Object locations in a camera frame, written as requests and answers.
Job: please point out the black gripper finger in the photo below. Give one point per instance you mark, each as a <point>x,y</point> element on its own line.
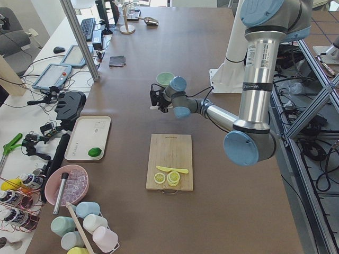
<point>164,109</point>

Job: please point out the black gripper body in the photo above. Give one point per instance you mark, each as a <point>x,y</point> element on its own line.
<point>160,100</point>

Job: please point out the white spoon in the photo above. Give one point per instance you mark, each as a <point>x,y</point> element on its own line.
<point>157,107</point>

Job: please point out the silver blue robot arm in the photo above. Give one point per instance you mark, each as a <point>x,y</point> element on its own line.
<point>267,24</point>

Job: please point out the light green bowl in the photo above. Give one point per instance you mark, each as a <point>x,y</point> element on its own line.
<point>164,78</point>

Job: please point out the pink bowl with cubes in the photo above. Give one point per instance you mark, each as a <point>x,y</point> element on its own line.
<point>77,185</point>

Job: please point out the bamboo cutting board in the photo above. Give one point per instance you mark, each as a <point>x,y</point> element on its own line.
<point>173,151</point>

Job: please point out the grey folded cloth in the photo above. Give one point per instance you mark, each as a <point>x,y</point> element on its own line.
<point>117,61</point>

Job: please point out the yellow plastic knife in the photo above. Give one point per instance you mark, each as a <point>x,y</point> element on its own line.
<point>168,169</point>

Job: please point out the stacked lemon slices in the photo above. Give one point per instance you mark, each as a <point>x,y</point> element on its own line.
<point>173,178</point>

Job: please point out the single lemon slice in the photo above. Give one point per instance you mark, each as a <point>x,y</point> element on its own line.
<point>159,178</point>

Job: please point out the wooden stand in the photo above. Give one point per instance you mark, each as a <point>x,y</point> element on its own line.
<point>127,28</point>

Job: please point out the metal scoop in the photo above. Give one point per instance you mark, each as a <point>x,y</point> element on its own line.
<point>149,21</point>

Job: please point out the cream rabbit tray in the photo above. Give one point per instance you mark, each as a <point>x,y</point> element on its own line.
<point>88,132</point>

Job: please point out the green lime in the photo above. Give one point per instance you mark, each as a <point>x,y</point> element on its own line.
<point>94,152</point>

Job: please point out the teach pendant tablet far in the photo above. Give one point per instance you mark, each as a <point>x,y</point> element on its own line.
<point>74,57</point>

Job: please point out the teach pendant tablet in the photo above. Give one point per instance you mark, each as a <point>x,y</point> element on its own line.
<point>53,75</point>
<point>74,57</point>

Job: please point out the black keyboard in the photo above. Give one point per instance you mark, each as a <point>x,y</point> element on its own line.
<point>87,28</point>

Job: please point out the teach pendant tablet near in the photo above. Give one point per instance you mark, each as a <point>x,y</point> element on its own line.
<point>53,75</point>

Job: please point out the black long bar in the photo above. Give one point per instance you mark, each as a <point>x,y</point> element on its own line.
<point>55,164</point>

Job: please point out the black computer mouse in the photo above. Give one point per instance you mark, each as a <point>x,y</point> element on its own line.
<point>57,50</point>

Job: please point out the metal cylinder tool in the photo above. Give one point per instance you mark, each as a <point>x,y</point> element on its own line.
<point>62,186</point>

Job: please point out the white cup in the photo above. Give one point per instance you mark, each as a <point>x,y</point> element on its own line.
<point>91,222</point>

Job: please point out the pink cup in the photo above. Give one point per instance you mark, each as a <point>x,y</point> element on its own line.
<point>105,239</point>

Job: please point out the grey office chair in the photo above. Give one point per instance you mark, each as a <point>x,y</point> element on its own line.
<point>13,39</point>

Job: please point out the green cup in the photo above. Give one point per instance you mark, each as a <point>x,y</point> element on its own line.
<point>62,225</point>

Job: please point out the pale blue cup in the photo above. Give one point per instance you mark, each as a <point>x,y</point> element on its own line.
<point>72,239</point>

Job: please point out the yellow cup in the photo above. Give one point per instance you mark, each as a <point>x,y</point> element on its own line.
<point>78,250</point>

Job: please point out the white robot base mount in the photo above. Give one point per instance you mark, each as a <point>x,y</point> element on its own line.
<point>228,78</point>

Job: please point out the aluminium frame rail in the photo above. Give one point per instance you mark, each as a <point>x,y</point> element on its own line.
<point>305,115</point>

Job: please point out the aluminium frame post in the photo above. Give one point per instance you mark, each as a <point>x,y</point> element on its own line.
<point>77,32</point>

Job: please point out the green handled tool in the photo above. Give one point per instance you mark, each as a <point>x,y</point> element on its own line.
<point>9,147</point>

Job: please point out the copper wire rack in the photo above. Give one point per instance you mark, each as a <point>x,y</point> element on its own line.
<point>20,206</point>

